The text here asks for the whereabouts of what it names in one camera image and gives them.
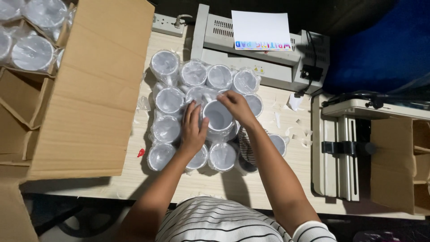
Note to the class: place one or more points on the person's right hand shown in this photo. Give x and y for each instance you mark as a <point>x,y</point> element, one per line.
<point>240,107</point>

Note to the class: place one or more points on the person's left hand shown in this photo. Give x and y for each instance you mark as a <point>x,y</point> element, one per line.
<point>192,134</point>

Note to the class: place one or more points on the person's right fingers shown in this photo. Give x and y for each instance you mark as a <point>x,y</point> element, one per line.
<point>224,98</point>

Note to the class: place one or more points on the clear plastic bag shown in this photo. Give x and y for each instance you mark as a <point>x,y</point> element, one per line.
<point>210,95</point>

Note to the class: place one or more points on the unwrapped white ceramic mug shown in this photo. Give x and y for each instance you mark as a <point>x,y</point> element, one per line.
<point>219,118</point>

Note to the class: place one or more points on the striped cloth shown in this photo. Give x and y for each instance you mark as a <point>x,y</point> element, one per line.
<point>247,146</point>

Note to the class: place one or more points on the cluster of plastic-wrapped mugs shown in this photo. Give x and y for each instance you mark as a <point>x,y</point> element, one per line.
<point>168,100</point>

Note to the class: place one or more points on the grey laminator machine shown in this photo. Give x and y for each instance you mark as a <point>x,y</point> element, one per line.
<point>275,67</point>

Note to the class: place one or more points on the white paper scraps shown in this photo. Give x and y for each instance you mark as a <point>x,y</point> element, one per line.
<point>295,102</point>

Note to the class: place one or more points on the white paper pad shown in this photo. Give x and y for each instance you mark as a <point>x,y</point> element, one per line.
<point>260,28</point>

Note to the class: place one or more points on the clear plastic scrap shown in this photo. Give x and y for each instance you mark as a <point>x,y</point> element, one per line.
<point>143,104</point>

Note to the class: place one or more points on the white power strip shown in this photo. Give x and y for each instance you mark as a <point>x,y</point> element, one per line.
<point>164,24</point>

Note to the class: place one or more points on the red plastic scrap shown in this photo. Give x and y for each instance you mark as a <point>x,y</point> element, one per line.
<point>140,153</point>

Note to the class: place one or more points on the person's striped shirt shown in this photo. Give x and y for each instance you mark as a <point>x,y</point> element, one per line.
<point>215,221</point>

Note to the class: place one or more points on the beige heat press machine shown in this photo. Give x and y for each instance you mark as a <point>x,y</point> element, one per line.
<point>339,151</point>

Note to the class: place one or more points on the large cardboard carton of mugs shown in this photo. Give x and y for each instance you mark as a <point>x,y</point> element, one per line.
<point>94,84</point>

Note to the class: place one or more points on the blue plastic barrel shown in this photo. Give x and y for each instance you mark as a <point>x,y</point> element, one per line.
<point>379,50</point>

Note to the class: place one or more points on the small cardboard divider box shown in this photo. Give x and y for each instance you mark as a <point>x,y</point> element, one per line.
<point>393,161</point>

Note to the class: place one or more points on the black chair base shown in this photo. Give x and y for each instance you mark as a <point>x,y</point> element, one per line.
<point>84,221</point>

